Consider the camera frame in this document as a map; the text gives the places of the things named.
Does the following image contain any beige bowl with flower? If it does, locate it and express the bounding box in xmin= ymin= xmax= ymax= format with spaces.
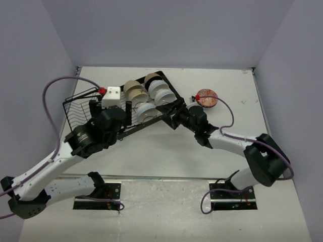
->
xmin=128 ymin=88 xmax=149 ymax=107

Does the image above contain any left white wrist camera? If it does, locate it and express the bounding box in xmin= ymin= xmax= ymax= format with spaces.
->
xmin=98 ymin=86 xmax=121 ymax=108

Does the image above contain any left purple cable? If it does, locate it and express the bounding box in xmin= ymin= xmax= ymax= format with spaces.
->
xmin=0 ymin=77 xmax=126 ymax=220

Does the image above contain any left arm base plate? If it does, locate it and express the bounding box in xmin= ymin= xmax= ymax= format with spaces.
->
xmin=73 ymin=183 xmax=123 ymax=212

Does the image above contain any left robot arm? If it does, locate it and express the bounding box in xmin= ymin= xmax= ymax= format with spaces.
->
xmin=1 ymin=101 xmax=132 ymax=219

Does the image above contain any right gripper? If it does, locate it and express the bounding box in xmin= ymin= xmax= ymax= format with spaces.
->
xmin=156 ymin=97 xmax=199 ymax=134

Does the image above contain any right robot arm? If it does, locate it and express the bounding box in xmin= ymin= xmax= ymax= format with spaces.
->
xmin=157 ymin=98 xmax=292 ymax=198

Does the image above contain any black wire dish rack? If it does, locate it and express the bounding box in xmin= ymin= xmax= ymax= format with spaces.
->
xmin=63 ymin=70 xmax=185 ymax=142

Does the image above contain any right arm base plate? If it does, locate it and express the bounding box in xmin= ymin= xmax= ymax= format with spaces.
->
xmin=210 ymin=187 xmax=257 ymax=211

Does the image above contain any beige bowl rear left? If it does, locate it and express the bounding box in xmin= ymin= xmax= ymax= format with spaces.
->
xmin=123 ymin=80 xmax=143 ymax=95

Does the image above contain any light blue bowl front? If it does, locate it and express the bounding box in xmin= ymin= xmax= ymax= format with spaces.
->
xmin=136 ymin=103 xmax=158 ymax=123

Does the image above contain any tan and black bowl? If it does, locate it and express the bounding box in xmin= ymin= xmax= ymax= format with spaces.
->
xmin=144 ymin=73 xmax=162 ymax=90

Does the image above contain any light blue bowl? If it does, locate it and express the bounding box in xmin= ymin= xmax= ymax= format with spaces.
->
xmin=148 ymin=80 xmax=169 ymax=99
xmin=136 ymin=103 xmax=158 ymax=123
xmin=154 ymin=89 xmax=176 ymax=106

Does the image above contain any blue zigzag patterned bowl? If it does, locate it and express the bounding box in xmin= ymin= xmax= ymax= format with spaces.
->
xmin=195 ymin=89 xmax=218 ymax=108

